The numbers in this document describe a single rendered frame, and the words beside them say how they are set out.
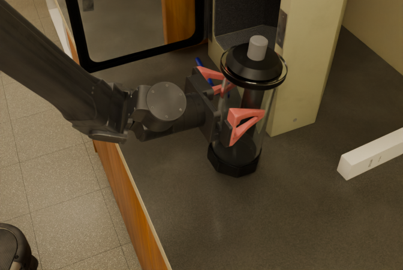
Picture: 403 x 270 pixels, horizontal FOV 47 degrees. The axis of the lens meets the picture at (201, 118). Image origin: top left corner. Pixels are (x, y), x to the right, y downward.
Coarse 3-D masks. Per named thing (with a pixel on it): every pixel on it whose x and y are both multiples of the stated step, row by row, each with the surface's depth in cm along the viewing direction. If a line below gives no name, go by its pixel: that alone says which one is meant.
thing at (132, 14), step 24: (96, 0) 95; (120, 0) 97; (144, 0) 99; (168, 0) 102; (192, 0) 105; (96, 24) 98; (120, 24) 101; (144, 24) 103; (168, 24) 106; (192, 24) 109; (96, 48) 102; (120, 48) 105; (144, 48) 107
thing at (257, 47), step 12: (240, 48) 74; (252, 48) 71; (264, 48) 71; (228, 60) 73; (240, 60) 72; (252, 60) 72; (264, 60) 73; (276, 60) 73; (240, 72) 71; (252, 72) 71; (264, 72) 71; (276, 72) 72
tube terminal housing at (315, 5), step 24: (288, 0) 76; (312, 0) 77; (336, 0) 80; (288, 24) 79; (312, 24) 81; (336, 24) 84; (216, 48) 112; (288, 48) 83; (312, 48) 85; (288, 72) 87; (312, 72) 90; (288, 96) 91; (312, 96) 95; (288, 120) 97; (312, 120) 100
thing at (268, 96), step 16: (224, 64) 73; (224, 80) 75; (240, 80) 71; (256, 80) 71; (272, 80) 71; (224, 96) 76; (240, 96) 73; (256, 96) 73; (272, 96) 75; (224, 112) 78; (256, 128) 78; (240, 144) 80; (256, 144) 82; (224, 160) 84; (240, 160) 83
